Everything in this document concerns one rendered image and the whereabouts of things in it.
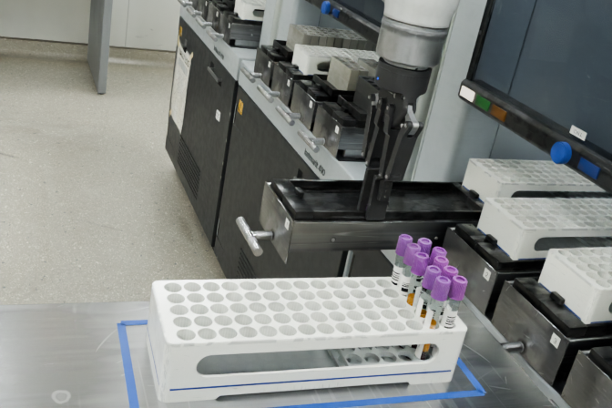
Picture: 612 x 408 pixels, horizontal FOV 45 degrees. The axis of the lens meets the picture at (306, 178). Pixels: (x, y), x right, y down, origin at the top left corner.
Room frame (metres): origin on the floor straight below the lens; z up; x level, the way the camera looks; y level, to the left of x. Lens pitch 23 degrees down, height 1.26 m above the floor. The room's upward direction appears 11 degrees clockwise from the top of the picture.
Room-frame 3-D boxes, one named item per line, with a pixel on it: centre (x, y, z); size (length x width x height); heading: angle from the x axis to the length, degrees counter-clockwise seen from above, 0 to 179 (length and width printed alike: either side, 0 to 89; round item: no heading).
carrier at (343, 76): (1.64, -0.04, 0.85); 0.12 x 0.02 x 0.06; 25
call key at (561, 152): (0.94, -0.33, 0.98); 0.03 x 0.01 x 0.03; 25
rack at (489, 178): (1.20, -0.42, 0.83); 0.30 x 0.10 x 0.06; 115
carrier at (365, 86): (1.50, -0.10, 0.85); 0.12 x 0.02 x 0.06; 25
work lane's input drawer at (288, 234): (1.13, -0.26, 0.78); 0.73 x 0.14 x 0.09; 115
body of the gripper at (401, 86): (1.01, -0.11, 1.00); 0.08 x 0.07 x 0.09; 25
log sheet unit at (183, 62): (2.68, 0.55, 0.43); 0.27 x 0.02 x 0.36; 25
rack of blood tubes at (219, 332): (0.61, -0.03, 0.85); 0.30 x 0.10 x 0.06; 112
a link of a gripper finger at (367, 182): (1.02, -0.10, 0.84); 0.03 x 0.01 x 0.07; 115
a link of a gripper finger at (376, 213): (1.00, -0.11, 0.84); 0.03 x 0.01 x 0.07; 115
